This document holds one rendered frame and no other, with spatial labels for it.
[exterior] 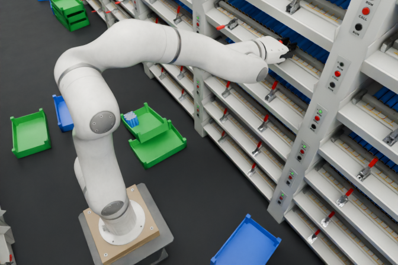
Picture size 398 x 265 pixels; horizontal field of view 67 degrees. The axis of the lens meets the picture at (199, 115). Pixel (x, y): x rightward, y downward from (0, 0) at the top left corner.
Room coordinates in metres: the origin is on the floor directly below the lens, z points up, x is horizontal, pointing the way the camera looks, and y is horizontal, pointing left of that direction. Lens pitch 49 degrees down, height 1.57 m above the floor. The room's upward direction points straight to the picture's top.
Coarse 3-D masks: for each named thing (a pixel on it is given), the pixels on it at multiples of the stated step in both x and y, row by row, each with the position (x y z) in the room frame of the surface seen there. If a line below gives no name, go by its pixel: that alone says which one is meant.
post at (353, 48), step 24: (360, 0) 0.69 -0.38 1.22; (384, 0) 0.64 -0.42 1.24; (384, 24) 0.64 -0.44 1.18; (336, 48) 0.69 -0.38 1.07; (360, 48) 0.64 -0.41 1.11; (360, 72) 0.64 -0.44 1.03; (312, 96) 0.70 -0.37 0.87; (336, 96) 0.64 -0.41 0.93; (336, 120) 0.64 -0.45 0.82; (312, 144) 0.65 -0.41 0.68; (288, 168) 0.69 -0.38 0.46; (288, 192) 0.65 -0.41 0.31
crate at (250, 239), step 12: (240, 228) 0.60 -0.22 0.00; (252, 228) 0.60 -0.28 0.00; (228, 240) 0.52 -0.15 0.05; (240, 240) 0.54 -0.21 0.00; (252, 240) 0.54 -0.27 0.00; (264, 240) 0.54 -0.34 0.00; (276, 240) 0.52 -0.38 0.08; (228, 252) 0.48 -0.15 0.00; (240, 252) 0.48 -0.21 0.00; (252, 252) 0.48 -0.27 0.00; (264, 252) 0.48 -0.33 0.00; (216, 264) 0.42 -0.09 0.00; (228, 264) 0.43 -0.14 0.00; (240, 264) 0.43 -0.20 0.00; (252, 264) 0.43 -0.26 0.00; (264, 264) 0.41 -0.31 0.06
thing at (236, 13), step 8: (224, 8) 1.18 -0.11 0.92; (232, 8) 1.16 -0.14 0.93; (240, 16) 1.10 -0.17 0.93; (248, 24) 1.06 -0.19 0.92; (256, 24) 1.04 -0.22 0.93; (264, 32) 0.99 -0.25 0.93; (272, 32) 0.98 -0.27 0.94; (296, 48) 0.88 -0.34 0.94; (304, 56) 0.84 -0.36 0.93; (312, 64) 0.81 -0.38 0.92; (320, 64) 0.79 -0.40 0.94
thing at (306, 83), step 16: (208, 0) 1.21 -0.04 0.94; (224, 0) 1.23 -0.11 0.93; (208, 16) 1.18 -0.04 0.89; (224, 16) 1.15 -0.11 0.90; (224, 32) 1.10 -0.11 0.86; (240, 32) 1.04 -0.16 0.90; (256, 32) 1.02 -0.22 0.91; (272, 64) 0.86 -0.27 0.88; (288, 64) 0.84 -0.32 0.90; (304, 64) 0.82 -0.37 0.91; (288, 80) 0.80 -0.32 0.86; (304, 80) 0.76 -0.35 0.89
